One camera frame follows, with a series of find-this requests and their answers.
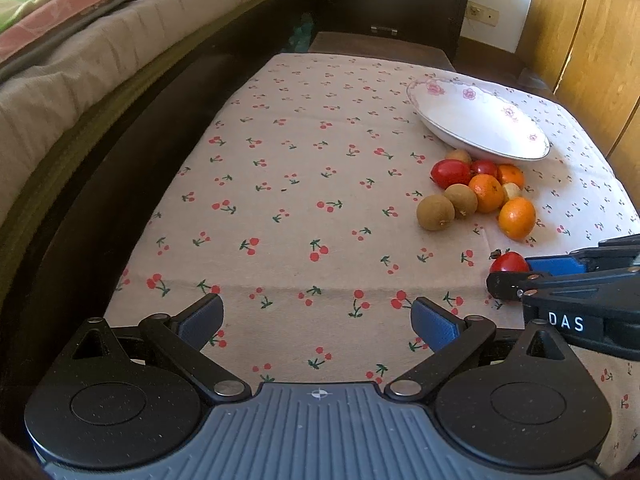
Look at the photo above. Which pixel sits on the brown round fruit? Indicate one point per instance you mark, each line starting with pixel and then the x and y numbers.
pixel 463 198
pixel 435 213

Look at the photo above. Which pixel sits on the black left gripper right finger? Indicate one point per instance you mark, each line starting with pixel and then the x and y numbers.
pixel 456 344

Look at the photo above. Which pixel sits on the small red tomato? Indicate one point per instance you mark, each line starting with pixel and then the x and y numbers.
pixel 507 262

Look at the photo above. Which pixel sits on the white floral plate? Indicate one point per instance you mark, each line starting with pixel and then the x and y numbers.
pixel 465 115

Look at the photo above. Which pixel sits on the dark wooden stool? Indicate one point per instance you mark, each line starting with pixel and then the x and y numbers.
pixel 343 43

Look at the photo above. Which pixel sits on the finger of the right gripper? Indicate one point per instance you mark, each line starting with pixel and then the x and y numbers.
pixel 614 253
pixel 512 285

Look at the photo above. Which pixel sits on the cherry print tablecloth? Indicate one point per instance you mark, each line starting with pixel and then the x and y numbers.
pixel 298 208

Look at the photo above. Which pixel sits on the orange mandarin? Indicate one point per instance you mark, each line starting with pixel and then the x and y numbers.
pixel 488 191
pixel 517 218
pixel 510 174

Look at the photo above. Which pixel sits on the oblong red tomato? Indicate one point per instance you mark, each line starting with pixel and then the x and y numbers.
pixel 448 172

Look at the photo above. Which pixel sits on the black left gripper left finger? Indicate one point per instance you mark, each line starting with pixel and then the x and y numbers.
pixel 176 341

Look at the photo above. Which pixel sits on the pale yellowish fruit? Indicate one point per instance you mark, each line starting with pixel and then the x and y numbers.
pixel 511 191

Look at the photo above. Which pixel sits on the wall power outlet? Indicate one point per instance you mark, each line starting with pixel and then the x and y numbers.
pixel 482 14

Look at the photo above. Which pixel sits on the brown round fruit front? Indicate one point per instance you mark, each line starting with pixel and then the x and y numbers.
pixel 435 213

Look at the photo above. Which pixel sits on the orange mandarin back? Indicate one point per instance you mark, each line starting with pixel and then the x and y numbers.
pixel 510 174

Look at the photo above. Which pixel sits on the round red tomato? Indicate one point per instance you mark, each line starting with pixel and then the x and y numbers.
pixel 485 167

